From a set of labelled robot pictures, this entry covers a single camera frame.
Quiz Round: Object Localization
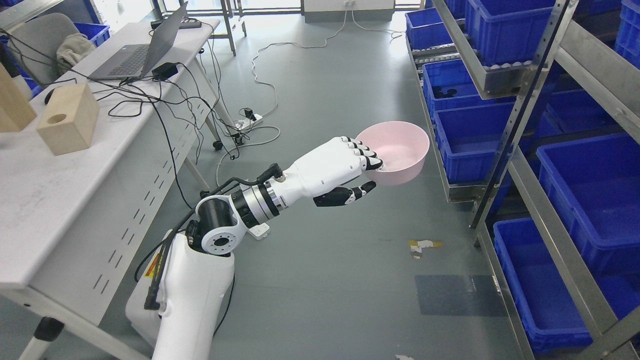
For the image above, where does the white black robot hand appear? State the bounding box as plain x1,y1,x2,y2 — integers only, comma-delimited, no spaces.
272,136,384,208

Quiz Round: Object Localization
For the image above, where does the white desk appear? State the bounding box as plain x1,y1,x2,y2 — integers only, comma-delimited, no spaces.
1,24,215,360

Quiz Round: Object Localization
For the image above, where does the grey office chair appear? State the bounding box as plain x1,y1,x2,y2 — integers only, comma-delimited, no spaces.
7,13,96,89

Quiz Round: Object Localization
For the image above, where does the white power strip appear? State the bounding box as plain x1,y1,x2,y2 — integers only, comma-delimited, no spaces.
233,113,264,132

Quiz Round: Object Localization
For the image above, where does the wooden block with hole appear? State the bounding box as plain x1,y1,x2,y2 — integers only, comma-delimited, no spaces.
36,82,99,156

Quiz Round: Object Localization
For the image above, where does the black power adapter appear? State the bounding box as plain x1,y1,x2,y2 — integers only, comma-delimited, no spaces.
151,62,178,82

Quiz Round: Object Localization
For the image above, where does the pink ikea bowl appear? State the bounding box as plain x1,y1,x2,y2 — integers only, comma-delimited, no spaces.
356,121,431,186

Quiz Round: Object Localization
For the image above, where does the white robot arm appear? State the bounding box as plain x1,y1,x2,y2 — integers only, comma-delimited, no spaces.
125,163,284,360

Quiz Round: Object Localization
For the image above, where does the grey laptop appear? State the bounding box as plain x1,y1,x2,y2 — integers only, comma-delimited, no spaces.
88,1,188,81

